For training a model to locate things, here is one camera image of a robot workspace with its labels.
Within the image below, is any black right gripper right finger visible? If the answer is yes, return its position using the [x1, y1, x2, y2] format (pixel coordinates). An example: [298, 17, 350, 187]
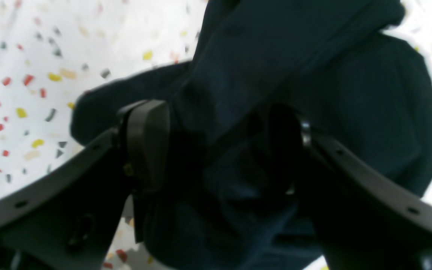
[269, 105, 432, 270]

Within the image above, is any dark navy t-shirt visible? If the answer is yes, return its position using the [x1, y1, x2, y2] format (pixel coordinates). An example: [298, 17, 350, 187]
[70, 0, 432, 270]

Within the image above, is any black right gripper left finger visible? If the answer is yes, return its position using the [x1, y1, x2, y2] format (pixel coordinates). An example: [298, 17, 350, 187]
[0, 100, 170, 270]

